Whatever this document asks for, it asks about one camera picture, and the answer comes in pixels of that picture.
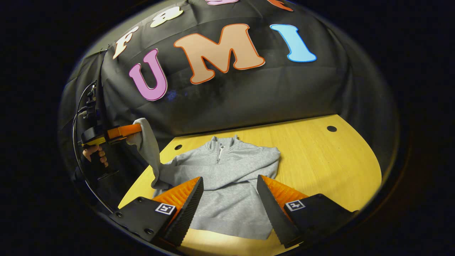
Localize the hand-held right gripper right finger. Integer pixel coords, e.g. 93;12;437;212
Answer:
256;175;359;249

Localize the grey zip-neck sweatshirt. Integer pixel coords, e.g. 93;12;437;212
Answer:
126;118;281;240

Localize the black backdrop cloth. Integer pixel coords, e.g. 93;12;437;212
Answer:
59;0;398;171

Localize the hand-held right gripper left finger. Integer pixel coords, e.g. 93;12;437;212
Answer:
108;177;204;247

